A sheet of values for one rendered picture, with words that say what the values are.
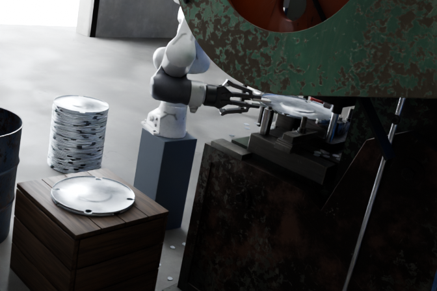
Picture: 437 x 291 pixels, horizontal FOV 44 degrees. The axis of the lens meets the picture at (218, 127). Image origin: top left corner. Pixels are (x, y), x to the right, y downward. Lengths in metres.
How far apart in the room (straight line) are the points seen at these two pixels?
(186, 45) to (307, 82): 0.54
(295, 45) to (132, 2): 5.89
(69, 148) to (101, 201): 1.04
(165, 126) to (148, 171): 0.22
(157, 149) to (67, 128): 0.69
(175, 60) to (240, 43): 0.33
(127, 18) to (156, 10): 0.50
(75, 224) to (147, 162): 0.72
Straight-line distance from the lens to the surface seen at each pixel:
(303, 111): 1.91
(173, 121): 2.37
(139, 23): 7.35
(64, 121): 2.92
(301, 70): 1.39
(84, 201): 1.95
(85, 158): 3.00
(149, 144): 2.43
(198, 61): 2.33
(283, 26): 1.51
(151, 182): 2.45
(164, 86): 1.80
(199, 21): 1.60
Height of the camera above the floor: 1.25
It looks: 17 degrees down
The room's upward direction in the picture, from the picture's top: 11 degrees clockwise
